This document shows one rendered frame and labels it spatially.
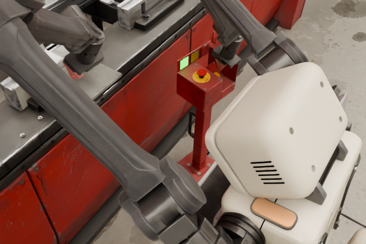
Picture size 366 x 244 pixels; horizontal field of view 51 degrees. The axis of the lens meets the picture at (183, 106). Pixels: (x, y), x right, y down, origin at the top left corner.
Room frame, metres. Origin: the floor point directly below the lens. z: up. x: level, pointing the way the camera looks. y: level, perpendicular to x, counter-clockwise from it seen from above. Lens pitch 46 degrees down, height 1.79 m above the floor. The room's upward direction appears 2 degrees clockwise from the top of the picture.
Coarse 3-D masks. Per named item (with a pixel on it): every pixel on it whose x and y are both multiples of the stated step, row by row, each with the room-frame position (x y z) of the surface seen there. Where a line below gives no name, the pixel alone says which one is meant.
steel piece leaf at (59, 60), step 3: (45, 51) 1.00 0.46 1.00; (48, 51) 1.00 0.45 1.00; (48, 54) 0.98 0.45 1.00; (51, 54) 0.98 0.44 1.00; (54, 54) 0.99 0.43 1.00; (51, 57) 0.97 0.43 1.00; (54, 57) 0.97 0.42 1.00; (57, 57) 0.97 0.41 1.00; (60, 57) 0.97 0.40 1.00; (54, 60) 0.95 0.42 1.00; (57, 60) 0.96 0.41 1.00; (60, 60) 0.93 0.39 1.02; (57, 63) 0.92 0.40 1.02; (60, 63) 0.93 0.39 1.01; (60, 66) 0.93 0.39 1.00
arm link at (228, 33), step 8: (200, 0) 1.03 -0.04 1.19; (208, 0) 1.02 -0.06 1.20; (208, 8) 1.03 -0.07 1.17; (216, 8) 1.04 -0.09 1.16; (216, 16) 1.05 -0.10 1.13; (216, 24) 1.09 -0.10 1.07; (224, 24) 1.08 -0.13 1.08; (224, 32) 1.09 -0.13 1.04; (232, 32) 1.11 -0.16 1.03; (224, 40) 1.10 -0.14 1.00; (232, 40) 1.12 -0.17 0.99
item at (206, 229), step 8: (200, 216) 0.30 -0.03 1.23; (200, 224) 0.28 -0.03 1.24; (208, 224) 0.28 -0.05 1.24; (200, 232) 0.26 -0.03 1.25; (208, 232) 0.27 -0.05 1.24; (216, 232) 0.28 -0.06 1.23; (224, 232) 0.29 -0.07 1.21; (192, 240) 0.25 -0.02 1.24; (200, 240) 0.26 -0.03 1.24; (208, 240) 0.26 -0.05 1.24; (216, 240) 0.26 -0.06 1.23; (224, 240) 0.26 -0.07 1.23; (232, 240) 0.28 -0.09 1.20; (240, 240) 0.27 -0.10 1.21; (248, 240) 0.27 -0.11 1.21
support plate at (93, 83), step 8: (56, 48) 1.02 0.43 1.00; (64, 48) 1.02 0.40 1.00; (64, 56) 0.98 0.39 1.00; (88, 72) 0.90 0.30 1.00; (96, 72) 0.91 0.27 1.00; (104, 72) 0.91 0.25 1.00; (112, 72) 0.91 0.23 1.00; (80, 80) 0.87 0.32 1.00; (88, 80) 0.87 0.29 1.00; (96, 80) 0.87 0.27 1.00; (104, 80) 0.87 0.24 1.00; (112, 80) 0.87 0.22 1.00; (88, 88) 0.83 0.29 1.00; (96, 88) 0.83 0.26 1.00; (104, 88) 0.84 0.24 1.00; (96, 96) 0.81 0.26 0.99
